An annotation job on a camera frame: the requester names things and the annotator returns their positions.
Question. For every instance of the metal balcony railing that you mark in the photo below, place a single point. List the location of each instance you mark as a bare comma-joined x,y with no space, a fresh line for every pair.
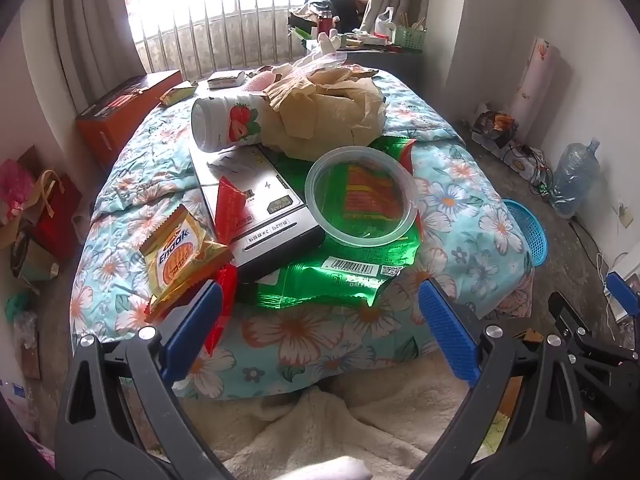
220,35

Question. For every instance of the yellow gold biscuit packet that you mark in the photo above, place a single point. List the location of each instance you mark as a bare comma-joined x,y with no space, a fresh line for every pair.
175,260

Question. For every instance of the tan paper bag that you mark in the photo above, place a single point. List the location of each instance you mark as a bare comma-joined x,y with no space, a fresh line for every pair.
35,260

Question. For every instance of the large clear water jug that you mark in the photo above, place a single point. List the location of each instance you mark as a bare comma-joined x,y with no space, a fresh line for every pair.
572,177

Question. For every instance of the yellow green snack packet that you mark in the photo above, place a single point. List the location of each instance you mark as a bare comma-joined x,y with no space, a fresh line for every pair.
176,94

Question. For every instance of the black and orange snack bag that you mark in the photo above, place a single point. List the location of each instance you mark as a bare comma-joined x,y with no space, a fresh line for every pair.
492,125

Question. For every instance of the pink plastic bag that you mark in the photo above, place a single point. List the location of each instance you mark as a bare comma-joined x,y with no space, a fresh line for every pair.
15,185

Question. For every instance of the green plastic basket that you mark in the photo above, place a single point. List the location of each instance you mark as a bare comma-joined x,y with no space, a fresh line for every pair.
409,39

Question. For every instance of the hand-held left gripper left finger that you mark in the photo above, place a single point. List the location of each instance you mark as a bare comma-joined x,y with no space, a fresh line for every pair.
192,327

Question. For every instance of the blue plastic mesh basket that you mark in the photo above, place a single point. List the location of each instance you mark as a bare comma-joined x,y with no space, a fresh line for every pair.
530,232

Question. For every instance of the white and grey flat box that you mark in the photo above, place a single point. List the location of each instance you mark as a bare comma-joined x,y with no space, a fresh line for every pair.
240,165

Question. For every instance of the pink printed paper roll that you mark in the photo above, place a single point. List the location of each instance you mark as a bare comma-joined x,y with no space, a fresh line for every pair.
535,85

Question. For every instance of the white fleece blanket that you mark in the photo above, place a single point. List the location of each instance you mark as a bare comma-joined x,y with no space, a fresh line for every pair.
310,430

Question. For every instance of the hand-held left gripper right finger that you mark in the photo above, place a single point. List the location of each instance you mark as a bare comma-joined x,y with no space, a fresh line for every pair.
447,330

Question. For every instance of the floral blue blanket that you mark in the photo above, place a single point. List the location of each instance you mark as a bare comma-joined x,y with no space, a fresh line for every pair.
450,200

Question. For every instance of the red gift bag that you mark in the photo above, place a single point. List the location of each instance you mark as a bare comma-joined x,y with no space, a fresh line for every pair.
57,220

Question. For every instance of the white strawberry milk bottle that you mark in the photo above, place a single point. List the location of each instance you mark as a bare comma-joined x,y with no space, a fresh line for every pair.
215,120

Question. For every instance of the grey cabinet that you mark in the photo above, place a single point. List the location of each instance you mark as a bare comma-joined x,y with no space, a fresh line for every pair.
395,65

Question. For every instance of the red thermos bottle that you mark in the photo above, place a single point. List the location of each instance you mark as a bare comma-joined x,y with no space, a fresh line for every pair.
325,24

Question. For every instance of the white sandwich biscuit packet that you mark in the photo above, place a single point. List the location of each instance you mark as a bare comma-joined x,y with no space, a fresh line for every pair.
225,80

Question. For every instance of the clear plastic bag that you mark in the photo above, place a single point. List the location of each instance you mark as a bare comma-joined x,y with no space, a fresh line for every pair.
320,57

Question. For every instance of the small red foil wrapper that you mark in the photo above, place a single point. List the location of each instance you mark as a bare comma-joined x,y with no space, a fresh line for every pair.
227,280

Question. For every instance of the white power strip box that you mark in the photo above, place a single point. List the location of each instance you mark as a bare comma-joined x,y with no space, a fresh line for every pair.
517,162

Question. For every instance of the clear round plastic container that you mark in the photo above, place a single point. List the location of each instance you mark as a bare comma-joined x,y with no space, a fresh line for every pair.
367,200

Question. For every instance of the brown paper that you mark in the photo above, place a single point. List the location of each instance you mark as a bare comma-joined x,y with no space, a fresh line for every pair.
320,110

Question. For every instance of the large green foil snack bag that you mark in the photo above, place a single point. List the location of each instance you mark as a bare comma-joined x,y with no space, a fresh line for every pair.
325,285

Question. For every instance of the orange cardboard box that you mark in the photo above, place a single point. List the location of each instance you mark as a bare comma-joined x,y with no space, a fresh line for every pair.
115,125

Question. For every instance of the pink snack bag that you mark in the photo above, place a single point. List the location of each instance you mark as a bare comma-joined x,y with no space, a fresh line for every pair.
260,81

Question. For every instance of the green plastic bag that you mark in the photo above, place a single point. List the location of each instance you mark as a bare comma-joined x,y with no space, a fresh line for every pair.
20,305

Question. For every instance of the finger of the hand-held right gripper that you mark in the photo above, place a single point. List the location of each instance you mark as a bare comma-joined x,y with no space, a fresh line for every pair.
595,347
624,292

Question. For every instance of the grey curtain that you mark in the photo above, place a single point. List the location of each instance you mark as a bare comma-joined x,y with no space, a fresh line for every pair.
85,25

